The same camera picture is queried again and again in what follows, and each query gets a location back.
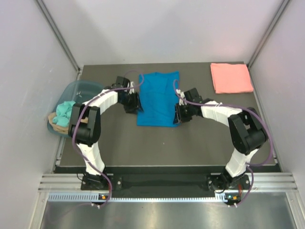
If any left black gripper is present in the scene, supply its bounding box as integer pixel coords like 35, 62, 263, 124
119, 91, 143, 115

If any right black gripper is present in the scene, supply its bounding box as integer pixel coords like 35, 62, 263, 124
173, 102, 194, 125

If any blue t shirt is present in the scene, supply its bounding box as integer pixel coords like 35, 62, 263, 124
137, 71, 180, 127

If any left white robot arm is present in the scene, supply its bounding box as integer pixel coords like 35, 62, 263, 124
68, 76, 143, 189

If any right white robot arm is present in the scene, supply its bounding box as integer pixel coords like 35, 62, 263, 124
173, 88, 268, 189

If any teal plastic basin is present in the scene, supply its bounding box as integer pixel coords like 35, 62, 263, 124
47, 80, 103, 137

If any folded pink t shirt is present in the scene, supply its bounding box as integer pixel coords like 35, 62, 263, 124
210, 63, 254, 94

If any mint green t shirt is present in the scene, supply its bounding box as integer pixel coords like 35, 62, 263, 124
56, 101, 75, 117

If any beige t shirt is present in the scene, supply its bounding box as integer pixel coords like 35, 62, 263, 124
47, 112, 89, 133

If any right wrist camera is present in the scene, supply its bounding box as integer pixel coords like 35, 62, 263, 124
175, 89, 187, 106

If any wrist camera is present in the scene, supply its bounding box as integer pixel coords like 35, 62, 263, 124
127, 81, 137, 94
175, 89, 187, 106

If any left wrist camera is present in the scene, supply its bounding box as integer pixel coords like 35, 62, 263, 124
127, 81, 137, 94

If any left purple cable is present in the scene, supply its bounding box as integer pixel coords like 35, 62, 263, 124
71, 69, 145, 208

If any purple cable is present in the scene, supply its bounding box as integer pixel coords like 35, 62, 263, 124
71, 69, 145, 208
173, 79, 274, 208

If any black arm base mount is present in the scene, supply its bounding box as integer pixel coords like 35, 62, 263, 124
81, 173, 250, 191

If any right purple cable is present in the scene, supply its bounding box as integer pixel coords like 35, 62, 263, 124
173, 79, 274, 208

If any slotted cable duct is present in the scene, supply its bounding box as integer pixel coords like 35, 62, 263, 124
47, 192, 238, 203

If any aluminium extrusion rail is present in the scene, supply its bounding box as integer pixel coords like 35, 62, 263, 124
38, 174, 81, 192

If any left aluminium frame post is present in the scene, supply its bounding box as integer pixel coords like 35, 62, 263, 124
34, 0, 81, 72

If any aluminium frame post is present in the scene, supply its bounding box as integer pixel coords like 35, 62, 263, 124
34, 0, 81, 72
246, 0, 291, 69

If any right aluminium frame post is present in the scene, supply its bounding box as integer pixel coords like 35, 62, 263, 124
246, 0, 291, 69

